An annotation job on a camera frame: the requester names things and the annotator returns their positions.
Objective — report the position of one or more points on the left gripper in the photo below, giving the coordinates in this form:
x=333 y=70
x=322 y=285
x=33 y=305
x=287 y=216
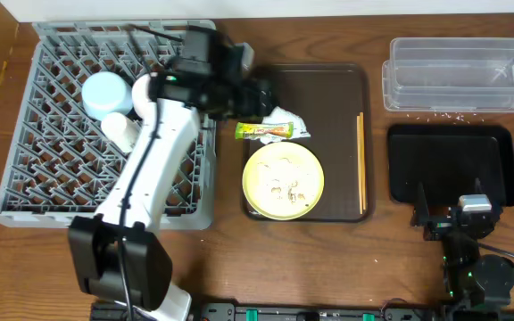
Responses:
x=259 y=99

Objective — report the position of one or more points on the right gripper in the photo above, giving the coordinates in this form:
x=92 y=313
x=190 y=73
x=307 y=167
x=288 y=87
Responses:
x=444 y=224

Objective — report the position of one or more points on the white cup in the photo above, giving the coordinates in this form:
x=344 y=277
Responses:
x=120 y=130

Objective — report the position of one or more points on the light blue bowl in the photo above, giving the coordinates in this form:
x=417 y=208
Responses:
x=106 y=92

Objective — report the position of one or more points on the pink bowl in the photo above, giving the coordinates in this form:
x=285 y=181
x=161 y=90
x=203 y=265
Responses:
x=142 y=103

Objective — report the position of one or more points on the green orange snack wrapper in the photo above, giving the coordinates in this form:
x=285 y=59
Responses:
x=256 y=131

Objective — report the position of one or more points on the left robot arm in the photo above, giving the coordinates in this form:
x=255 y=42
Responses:
x=116 y=253

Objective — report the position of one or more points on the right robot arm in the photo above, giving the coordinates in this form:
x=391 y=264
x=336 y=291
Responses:
x=479 y=285

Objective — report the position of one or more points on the grey dishwasher rack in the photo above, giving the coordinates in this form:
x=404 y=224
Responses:
x=60 y=164

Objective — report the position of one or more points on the black tray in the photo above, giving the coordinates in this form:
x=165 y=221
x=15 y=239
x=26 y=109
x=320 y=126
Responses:
x=448 y=160

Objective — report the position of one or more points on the crumpled white tissue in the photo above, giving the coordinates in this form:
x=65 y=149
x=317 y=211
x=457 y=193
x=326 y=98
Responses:
x=279 y=116

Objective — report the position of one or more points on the brown serving tray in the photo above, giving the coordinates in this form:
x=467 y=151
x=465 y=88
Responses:
x=329 y=98

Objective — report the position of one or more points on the wooden chopstick left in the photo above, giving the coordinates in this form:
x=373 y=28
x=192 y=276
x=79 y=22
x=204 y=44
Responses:
x=359 y=166

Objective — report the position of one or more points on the yellow plate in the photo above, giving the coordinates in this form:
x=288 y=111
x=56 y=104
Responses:
x=283 y=181

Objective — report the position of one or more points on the clear plastic container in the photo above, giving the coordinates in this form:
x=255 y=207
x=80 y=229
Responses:
x=450 y=74

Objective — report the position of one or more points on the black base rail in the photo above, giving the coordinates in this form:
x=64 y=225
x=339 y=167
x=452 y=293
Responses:
x=229 y=312

